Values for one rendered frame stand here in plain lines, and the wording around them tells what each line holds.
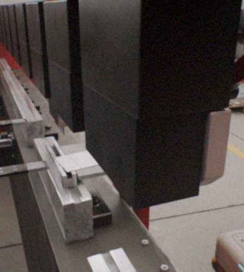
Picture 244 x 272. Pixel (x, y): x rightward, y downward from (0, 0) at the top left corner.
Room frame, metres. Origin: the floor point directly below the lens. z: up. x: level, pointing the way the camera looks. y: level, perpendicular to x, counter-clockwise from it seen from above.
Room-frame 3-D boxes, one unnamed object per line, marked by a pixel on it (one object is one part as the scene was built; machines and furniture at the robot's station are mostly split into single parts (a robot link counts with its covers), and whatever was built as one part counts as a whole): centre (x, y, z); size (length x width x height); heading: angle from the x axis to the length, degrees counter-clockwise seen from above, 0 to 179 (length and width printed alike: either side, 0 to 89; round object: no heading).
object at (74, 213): (0.76, 0.16, 0.92); 0.39 x 0.06 x 0.10; 22
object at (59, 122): (0.71, 0.14, 1.13); 0.10 x 0.02 x 0.10; 22
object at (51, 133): (1.29, 0.31, 0.89); 0.30 x 0.05 x 0.03; 22
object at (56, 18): (0.50, 0.05, 1.26); 0.15 x 0.09 x 0.17; 22
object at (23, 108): (1.88, 0.62, 0.92); 1.67 x 0.06 x 0.10; 22
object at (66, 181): (0.73, 0.15, 0.99); 0.20 x 0.03 x 0.03; 22
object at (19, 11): (0.87, 0.20, 1.26); 0.15 x 0.09 x 0.17; 22
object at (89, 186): (0.77, 0.10, 0.89); 0.30 x 0.05 x 0.03; 22
